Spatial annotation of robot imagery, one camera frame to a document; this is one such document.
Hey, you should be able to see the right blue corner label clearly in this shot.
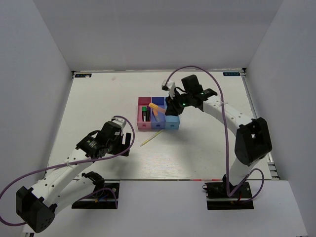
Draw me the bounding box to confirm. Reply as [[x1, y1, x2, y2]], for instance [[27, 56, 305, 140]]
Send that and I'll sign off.
[[223, 72, 240, 77]]

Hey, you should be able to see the blue corner label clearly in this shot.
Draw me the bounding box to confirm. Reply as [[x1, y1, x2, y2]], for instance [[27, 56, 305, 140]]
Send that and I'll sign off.
[[223, 72, 240, 77], [75, 74, 92, 78]]

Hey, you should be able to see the green capped black marker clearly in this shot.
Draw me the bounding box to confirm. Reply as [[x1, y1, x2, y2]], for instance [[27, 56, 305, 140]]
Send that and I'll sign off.
[[142, 106, 147, 121]]

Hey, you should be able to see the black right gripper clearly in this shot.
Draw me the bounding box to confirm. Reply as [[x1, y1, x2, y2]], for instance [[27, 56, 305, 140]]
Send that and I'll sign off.
[[165, 90, 192, 117]]

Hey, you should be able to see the pink storage drawer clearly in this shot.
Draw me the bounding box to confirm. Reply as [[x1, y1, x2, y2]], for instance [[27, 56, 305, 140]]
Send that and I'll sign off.
[[137, 97, 152, 130]]

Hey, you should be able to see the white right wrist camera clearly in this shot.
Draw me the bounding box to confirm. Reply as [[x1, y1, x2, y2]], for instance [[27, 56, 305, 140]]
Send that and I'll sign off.
[[161, 80, 176, 99]]

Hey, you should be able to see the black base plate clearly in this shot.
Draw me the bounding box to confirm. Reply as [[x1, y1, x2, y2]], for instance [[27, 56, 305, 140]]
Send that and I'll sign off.
[[71, 182, 120, 210], [202, 182, 254, 210]]

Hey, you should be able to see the left blue corner label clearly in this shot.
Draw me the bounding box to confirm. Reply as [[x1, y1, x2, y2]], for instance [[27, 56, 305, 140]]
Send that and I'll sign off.
[[75, 74, 92, 78]]

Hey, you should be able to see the light blue storage drawer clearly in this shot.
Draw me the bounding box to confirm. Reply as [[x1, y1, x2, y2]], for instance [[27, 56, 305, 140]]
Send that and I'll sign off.
[[165, 113, 180, 130]]

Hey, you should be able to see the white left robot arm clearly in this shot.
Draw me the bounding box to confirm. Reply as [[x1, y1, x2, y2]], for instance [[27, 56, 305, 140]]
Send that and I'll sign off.
[[16, 116, 134, 233]]

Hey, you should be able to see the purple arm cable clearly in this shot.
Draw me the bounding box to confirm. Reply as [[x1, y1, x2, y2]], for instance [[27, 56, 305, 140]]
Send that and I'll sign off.
[[0, 114, 135, 226], [165, 65, 264, 204]]

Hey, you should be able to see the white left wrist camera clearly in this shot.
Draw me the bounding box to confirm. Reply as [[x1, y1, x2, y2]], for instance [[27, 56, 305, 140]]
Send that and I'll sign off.
[[111, 117, 126, 130]]

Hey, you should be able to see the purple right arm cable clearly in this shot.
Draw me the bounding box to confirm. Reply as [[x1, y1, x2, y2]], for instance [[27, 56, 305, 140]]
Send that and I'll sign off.
[[165, 65, 264, 204]]

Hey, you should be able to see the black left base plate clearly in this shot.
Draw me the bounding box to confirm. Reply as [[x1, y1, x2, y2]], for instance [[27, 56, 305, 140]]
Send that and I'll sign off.
[[71, 182, 120, 210]]

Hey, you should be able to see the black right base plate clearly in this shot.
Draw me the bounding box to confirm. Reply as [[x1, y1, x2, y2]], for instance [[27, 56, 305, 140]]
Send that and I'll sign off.
[[202, 182, 254, 210]]

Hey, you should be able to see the orange capped pink highlighter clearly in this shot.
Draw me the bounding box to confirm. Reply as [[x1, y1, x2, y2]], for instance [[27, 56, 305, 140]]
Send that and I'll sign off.
[[148, 103, 166, 114]]

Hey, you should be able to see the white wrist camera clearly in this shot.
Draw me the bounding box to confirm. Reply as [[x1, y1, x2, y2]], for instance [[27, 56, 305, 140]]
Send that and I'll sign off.
[[161, 80, 176, 99], [111, 117, 126, 130]]

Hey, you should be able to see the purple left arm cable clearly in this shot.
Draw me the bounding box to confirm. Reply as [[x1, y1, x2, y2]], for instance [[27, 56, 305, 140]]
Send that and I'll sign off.
[[0, 114, 135, 226]]

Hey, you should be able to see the yellow thin pen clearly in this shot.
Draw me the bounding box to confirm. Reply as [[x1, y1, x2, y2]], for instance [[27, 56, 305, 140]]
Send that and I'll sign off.
[[140, 130, 163, 147]]

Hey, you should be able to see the orange capped clear highlighter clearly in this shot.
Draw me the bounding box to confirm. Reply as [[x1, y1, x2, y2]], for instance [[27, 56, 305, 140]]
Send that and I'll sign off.
[[153, 109, 160, 122]]

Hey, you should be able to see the dark blue storage drawer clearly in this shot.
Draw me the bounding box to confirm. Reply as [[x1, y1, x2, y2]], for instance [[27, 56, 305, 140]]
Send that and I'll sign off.
[[151, 97, 165, 130]]

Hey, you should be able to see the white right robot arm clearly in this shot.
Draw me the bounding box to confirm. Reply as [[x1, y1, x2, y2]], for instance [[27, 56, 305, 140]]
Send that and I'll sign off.
[[161, 75, 272, 197]]

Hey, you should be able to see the purple capped black marker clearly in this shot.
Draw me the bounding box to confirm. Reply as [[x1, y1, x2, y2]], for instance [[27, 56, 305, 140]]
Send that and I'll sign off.
[[146, 106, 151, 122]]

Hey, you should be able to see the red pink gel pen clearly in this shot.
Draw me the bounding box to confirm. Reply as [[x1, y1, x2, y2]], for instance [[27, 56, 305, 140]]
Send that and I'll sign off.
[[191, 178, 222, 182]]

